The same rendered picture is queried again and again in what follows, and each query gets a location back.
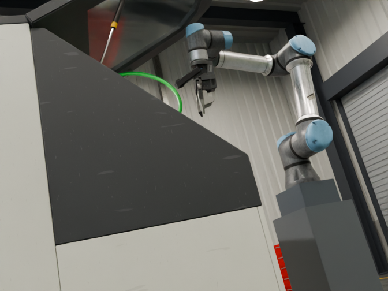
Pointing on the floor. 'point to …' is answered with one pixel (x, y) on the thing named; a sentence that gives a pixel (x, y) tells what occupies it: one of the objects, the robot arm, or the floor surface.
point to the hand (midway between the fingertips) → (200, 112)
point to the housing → (23, 170)
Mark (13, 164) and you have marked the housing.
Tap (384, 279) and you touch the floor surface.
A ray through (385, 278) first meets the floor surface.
